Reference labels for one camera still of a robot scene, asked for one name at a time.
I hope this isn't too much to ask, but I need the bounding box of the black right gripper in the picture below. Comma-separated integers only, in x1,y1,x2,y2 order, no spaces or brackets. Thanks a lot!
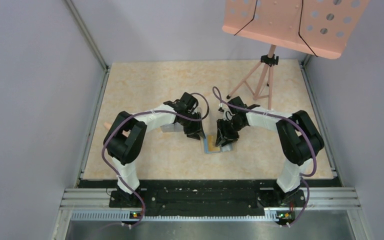
216,117,247,147

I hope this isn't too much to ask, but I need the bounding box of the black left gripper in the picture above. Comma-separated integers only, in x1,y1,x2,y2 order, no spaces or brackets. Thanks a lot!
178,111,205,140

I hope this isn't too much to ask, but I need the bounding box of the gold credit card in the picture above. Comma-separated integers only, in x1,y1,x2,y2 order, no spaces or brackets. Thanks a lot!
204,134,221,154

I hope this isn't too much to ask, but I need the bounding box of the clear acrylic card box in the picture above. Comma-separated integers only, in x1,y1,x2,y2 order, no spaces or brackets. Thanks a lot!
160,107,202,133

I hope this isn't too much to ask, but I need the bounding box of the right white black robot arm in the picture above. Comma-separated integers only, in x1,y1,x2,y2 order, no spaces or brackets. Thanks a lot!
215,96,325,206

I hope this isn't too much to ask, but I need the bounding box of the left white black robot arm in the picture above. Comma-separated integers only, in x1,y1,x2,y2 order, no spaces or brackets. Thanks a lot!
101,92,206,207

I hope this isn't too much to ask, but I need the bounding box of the pink wooden cylinder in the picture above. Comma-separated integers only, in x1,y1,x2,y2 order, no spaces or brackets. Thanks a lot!
103,122,112,130

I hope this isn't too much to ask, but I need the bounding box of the pink music stand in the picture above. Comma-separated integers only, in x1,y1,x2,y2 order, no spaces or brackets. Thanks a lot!
222,0,371,101

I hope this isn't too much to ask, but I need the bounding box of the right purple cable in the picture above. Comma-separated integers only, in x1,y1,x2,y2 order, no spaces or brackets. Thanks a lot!
211,86,318,229

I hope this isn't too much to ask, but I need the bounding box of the purple cable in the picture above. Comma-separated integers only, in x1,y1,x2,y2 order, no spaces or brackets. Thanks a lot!
101,92,210,229
211,86,318,229

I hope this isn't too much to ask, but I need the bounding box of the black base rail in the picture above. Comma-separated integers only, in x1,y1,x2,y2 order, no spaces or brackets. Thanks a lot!
78,178,342,219

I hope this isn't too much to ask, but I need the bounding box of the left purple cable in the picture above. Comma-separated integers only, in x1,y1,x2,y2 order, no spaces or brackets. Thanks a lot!
101,92,210,229

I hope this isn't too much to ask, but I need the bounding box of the grey slotted cable duct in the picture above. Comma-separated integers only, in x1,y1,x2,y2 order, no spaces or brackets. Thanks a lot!
70,210,279,222

